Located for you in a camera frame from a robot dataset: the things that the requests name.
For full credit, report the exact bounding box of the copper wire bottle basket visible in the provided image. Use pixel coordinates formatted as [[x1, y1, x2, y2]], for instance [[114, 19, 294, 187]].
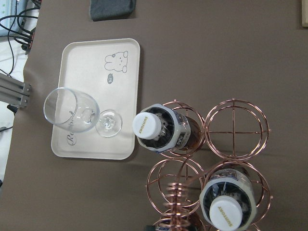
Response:
[[145, 98, 274, 231]]

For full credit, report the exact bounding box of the bamboo cutting board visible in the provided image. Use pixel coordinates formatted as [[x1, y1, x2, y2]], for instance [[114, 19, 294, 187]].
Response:
[[301, 0, 308, 27]]

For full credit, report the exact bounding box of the tea bottle white cap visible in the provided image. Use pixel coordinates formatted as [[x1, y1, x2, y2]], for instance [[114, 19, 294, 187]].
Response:
[[132, 104, 202, 153]]

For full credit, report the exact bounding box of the aluminium profile post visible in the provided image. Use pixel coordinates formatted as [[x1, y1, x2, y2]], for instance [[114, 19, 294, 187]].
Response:
[[0, 74, 32, 107]]

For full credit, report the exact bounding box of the cream rectangular tray with bunny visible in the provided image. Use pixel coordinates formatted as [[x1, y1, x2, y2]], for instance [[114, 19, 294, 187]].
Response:
[[51, 38, 140, 160]]

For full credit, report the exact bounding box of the folded grey cloth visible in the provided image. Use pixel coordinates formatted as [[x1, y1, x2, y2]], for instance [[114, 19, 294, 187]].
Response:
[[89, 0, 136, 22]]

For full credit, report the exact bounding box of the clear wine glass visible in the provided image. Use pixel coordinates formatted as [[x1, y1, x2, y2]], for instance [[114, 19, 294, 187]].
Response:
[[43, 87, 123, 138]]

